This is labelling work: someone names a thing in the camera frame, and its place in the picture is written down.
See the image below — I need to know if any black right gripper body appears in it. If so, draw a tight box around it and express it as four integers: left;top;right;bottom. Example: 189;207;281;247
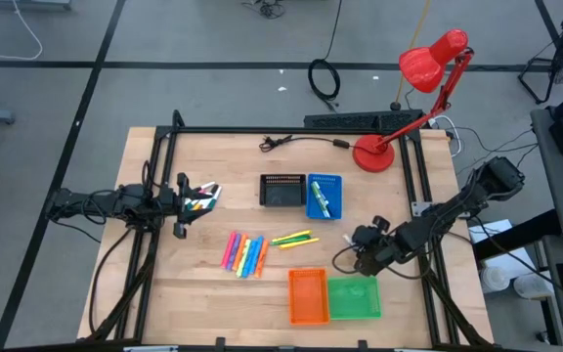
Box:
351;215;401;278

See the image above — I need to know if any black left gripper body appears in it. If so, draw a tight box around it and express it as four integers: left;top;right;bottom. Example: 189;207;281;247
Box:
156;170;189;241

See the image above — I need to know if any pink highlighter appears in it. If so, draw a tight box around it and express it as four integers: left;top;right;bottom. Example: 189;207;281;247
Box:
220;230;238;270

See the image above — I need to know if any purple highlighter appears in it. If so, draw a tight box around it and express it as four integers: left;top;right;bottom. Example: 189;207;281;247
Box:
225;232;242;272

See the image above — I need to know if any orange highlighter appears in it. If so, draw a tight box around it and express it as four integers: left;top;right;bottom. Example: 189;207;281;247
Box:
252;238;271;280
231;233;249;274

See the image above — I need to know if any blue plastic basket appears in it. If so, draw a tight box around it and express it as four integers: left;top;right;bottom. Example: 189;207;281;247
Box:
304;172;344;221

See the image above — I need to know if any light blue slim marker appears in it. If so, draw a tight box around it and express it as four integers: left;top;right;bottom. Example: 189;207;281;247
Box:
314;188;332;220

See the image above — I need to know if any yellow-green highlighter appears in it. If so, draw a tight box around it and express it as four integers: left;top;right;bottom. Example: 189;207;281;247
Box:
235;238;253;280

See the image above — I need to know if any blue highlighter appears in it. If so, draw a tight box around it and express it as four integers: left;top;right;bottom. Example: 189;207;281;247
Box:
240;237;259;280
246;235;265;278

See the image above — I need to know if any light green slim marker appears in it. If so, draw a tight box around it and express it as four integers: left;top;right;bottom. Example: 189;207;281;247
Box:
310;180;330;219

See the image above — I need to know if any orange plastic basket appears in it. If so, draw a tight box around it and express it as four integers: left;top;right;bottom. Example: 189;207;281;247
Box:
287;267;331;327

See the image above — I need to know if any green plastic basket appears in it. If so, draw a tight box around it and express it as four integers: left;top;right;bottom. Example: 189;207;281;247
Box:
326;276;383;322

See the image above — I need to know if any grey metal mounting plate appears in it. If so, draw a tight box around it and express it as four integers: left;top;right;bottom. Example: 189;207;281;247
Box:
411;199;434;219

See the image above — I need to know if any black plastic basket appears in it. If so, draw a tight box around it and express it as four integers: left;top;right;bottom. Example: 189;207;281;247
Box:
258;173;308;208

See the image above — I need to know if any red desk lamp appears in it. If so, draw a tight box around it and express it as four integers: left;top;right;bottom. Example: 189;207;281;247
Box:
351;28;476;174

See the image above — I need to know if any clear plastic cup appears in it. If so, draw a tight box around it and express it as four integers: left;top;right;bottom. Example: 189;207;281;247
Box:
479;265;511;295
513;273;555;301

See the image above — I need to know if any white paper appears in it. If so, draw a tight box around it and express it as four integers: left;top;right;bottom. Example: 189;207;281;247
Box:
466;218;525;283

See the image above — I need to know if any black perforated tray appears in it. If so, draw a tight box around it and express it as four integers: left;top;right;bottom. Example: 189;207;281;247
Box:
303;109;425;137

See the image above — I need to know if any black desk beam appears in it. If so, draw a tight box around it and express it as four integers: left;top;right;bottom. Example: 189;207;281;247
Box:
471;208;563;263

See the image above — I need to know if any grey cart base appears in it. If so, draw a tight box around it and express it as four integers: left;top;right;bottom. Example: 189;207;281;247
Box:
0;0;73;12

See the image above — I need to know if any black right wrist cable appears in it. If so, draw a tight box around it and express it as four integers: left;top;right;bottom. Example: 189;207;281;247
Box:
331;242;364;276

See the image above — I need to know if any black aluminium table frame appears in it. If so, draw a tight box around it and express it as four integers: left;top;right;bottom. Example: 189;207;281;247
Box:
76;109;497;352

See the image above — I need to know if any black lamp cord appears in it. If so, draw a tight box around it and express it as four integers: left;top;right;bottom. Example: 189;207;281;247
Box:
258;134;361;154

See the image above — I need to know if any black arm base cable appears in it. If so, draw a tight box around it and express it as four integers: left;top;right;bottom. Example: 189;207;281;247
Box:
87;227;136;339

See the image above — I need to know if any white power cable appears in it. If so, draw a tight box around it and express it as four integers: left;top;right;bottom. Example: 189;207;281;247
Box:
426;114;464;158

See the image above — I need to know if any coiled black floor cable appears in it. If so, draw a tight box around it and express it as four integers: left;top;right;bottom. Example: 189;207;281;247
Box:
307;0;345;112

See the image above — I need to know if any black cable bundle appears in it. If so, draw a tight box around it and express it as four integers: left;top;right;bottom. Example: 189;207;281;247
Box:
240;0;287;21

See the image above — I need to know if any white floor cable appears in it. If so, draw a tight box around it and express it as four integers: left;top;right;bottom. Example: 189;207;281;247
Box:
0;0;45;63

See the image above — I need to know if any yellow floor cable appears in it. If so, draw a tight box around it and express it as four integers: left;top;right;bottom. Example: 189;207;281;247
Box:
394;0;432;111

